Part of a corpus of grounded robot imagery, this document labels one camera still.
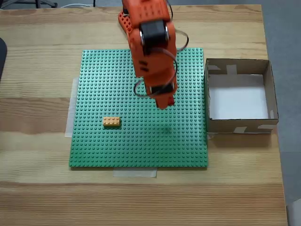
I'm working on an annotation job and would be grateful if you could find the yellow lego brick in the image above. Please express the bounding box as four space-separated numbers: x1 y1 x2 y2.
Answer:
103 116 122 128

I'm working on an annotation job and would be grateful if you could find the green lego baseplate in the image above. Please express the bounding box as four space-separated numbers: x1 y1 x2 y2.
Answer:
68 48 210 170

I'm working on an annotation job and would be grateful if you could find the open cardboard box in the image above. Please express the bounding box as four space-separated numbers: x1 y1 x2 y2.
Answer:
205 58 280 135

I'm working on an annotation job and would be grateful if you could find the chair base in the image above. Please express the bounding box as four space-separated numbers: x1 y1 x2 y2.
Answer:
0 0 58 10

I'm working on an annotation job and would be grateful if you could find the black pad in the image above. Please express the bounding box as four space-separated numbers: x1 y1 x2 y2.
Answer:
0 37 8 83

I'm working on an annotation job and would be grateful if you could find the gripper motor cable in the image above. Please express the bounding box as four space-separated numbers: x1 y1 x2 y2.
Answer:
133 0 190 97

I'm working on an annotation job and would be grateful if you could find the white cable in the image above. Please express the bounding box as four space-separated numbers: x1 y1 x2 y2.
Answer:
57 2 95 9

